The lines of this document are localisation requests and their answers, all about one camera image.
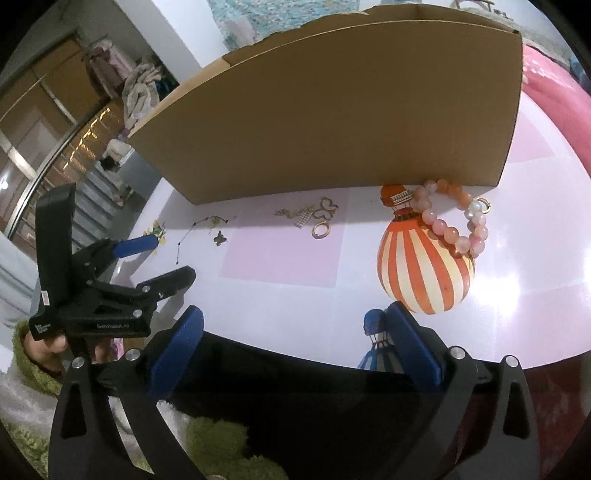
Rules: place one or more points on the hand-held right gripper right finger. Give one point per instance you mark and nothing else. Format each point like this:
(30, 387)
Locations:
(415, 350)

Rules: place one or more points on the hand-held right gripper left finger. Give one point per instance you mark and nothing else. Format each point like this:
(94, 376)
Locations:
(178, 350)

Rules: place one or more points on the green fluffy pajamas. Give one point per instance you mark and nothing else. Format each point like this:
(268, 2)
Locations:
(221, 438)

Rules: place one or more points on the wooden chair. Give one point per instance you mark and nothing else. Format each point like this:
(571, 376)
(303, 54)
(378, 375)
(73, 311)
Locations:
(471, 4)

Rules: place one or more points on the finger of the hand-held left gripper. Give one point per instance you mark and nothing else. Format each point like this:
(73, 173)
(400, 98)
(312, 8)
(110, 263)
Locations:
(161, 284)
(134, 246)

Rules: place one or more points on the hanging pink clothes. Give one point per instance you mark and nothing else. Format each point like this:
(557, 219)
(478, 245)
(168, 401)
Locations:
(104, 64)

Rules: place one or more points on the pile of clothes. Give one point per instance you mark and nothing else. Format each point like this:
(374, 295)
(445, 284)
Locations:
(147, 87)

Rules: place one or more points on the wooden sliding door wardrobe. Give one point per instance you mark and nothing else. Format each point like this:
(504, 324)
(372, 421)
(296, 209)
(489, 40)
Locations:
(41, 129)

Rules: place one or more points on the person's left hand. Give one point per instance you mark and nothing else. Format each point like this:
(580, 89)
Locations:
(46, 345)

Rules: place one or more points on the grey storage bin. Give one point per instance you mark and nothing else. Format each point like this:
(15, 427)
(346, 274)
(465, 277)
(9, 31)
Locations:
(131, 175)

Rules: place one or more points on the blue floral hanging cloth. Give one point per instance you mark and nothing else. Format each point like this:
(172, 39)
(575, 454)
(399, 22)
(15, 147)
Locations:
(240, 18)

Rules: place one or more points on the brown cardboard box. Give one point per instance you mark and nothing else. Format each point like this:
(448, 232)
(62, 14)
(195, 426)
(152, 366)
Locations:
(346, 115)

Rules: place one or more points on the pink floral blanket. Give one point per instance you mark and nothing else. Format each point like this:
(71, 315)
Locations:
(545, 87)

